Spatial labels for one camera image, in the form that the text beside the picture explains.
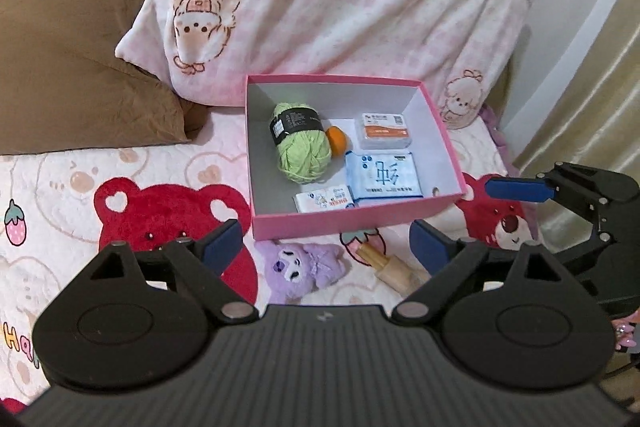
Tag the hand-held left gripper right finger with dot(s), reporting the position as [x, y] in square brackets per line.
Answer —
[430, 247]

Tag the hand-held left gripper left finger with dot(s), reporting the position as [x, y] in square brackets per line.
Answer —
[222, 244]

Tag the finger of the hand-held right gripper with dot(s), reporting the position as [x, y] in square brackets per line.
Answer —
[515, 189]

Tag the pink cardboard box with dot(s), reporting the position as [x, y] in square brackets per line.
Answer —
[350, 222]

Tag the green yarn ball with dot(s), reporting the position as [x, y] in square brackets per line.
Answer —
[300, 152]

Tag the person's right hand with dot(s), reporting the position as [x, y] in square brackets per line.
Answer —
[627, 341]

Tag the wooden rolling pin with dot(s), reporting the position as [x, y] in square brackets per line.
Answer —
[395, 272]

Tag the purple ruffled cloth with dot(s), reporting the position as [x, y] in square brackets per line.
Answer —
[494, 129]

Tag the purple plush toy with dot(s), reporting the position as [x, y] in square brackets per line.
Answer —
[292, 269]

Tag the blue tissue pack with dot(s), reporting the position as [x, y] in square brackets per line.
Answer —
[385, 177]

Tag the beige curtain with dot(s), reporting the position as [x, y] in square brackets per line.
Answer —
[600, 107]

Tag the bear printed bed sheet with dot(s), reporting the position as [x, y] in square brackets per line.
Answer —
[165, 177]

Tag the small white wipes packet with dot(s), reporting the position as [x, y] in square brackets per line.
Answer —
[322, 199]

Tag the clear box with orange label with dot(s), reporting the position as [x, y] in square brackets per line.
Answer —
[382, 132]

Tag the orange fruit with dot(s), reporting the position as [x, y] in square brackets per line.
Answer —
[336, 141]

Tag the brown pillow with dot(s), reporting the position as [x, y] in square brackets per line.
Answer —
[75, 57]

